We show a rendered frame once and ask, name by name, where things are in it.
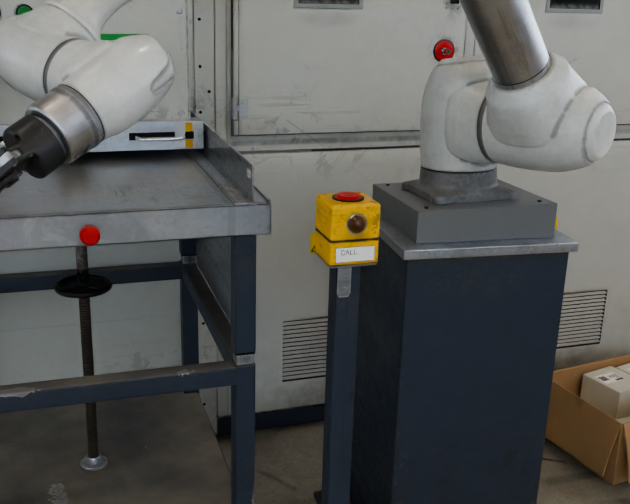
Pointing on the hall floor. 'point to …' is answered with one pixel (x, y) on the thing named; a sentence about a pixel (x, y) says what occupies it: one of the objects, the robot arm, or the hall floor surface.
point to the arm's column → (454, 377)
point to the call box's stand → (340, 383)
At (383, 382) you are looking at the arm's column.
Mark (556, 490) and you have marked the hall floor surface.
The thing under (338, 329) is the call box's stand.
